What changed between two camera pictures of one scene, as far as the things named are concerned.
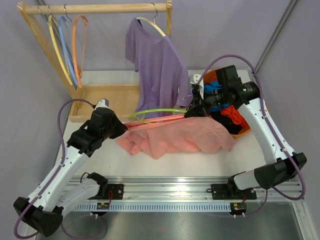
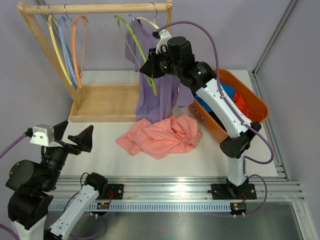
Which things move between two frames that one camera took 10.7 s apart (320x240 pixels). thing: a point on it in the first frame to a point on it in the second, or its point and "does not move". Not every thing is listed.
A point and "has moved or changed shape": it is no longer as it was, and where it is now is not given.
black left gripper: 120,128 to 83,139
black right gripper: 199,107 to 150,68
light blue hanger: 62,22 does not move
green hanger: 140,115 to 118,17
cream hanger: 152,23 does not move
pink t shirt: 162,137 has moved or changed shape
